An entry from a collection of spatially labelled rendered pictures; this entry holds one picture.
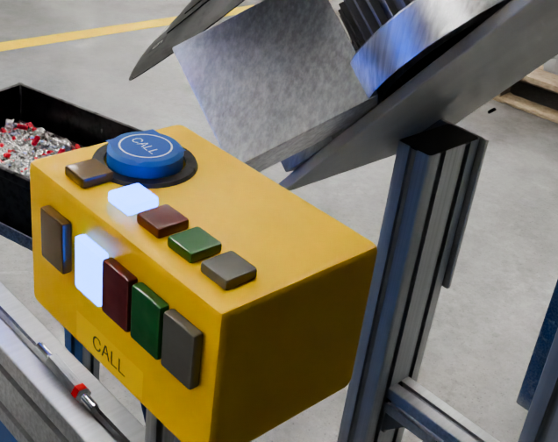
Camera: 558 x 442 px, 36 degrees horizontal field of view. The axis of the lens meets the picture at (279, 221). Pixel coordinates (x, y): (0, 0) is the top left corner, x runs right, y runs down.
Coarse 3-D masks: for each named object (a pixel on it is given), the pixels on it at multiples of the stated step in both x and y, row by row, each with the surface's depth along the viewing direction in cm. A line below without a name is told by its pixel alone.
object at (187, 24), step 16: (192, 0) 100; (208, 0) 94; (224, 0) 91; (240, 0) 89; (192, 16) 95; (208, 16) 91; (224, 16) 89; (176, 32) 95; (192, 32) 91; (160, 48) 95; (144, 64) 94; (128, 80) 94
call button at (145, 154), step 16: (112, 144) 44; (128, 144) 44; (144, 144) 45; (160, 144) 45; (176, 144) 45; (112, 160) 43; (128, 160) 43; (144, 160) 43; (160, 160) 43; (176, 160) 44; (128, 176) 43; (144, 176) 43; (160, 176) 44
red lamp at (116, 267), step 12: (108, 264) 39; (120, 264) 39; (108, 276) 40; (120, 276) 39; (132, 276) 39; (108, 288) 40; (120, 288) 39; (108, 300) 40; (120, 300) 39; (108, 312) 40; (120, 312) 40; (120, 324) 40
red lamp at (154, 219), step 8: (152, 208) 40; (160, 208) 40; (168, 208) 40; (144, 216) 39; (152, 216) 39; (160, 216) 39; (168, 216) 39; (176, 216) 40; (144, 224) 39; (152, 224) 39; (160, 224) 39; (168, 224) 39; (176, 224) 39; (184, 224) 39; (152, 232) 39; (160, 232) 39; (168, 232) 39
